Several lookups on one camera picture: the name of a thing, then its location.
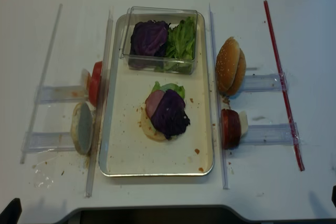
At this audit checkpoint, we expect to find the left rear clear track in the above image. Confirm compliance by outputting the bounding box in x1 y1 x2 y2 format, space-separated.
34 86 88 104

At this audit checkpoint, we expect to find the red meat slices stack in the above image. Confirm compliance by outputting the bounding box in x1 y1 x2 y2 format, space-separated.
220 109 241 150

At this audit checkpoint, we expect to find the white pusher block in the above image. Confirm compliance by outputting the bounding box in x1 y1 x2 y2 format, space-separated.
80 69 91 97
238 111 248 136

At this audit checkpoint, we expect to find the clear track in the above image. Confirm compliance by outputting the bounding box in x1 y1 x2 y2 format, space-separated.
238 73 288 92
240 123 300 145
34 86 88 104
21 132 75 153

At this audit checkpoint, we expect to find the tomato slices stack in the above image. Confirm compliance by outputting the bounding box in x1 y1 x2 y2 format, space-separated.
88 61 103 107

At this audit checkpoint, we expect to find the right front white pusher block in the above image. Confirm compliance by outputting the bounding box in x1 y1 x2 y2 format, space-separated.
238 111 248 136

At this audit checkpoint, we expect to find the white bread bun slice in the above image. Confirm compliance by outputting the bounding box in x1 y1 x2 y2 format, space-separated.
70 102 93 155

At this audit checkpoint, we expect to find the clear plastic container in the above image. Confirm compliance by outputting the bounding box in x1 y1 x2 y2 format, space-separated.
120 6 198 74

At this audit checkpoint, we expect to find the pink ham slice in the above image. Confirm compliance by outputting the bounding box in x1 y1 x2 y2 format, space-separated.
145 90 165 118

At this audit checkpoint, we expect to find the bottom bun on tray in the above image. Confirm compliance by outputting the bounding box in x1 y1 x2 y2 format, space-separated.
141 109 166 142

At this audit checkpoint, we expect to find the plain brown bun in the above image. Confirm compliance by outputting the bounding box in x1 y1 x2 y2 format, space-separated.
226 49 246 96

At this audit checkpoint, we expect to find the metal serving tray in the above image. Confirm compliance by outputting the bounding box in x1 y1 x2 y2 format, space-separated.
99 14 214 177

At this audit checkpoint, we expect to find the right rear clear track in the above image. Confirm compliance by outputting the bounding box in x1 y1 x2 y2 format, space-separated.
238 73 288 92

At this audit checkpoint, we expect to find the green lettuce on burger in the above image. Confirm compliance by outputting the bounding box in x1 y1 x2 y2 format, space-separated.
151 81 185 99

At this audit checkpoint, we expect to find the left rear white pusher block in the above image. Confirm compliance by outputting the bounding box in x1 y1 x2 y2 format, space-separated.
80 69 91 97

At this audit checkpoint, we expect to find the purple cabbage leaf in container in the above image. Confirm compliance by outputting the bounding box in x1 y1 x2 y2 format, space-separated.
130 20 169 57

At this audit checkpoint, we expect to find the right front clear track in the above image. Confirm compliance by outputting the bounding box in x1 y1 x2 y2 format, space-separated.
240 123 300 145

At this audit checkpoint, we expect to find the red plastic rail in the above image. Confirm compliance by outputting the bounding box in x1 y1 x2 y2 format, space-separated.
264 0 305 172

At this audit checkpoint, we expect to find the green lettuce in container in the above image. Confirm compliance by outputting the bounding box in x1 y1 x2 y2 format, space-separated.
165 16 196 60

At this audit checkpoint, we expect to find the purple cabbage on burger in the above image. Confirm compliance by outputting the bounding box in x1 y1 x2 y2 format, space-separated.
151 89 190 140

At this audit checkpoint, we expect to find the sesame top bun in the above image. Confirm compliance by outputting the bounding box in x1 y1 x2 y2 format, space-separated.
215 37 240 93

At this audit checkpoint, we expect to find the left front clear track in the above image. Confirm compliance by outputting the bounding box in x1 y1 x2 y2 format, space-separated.
21 132 75 153

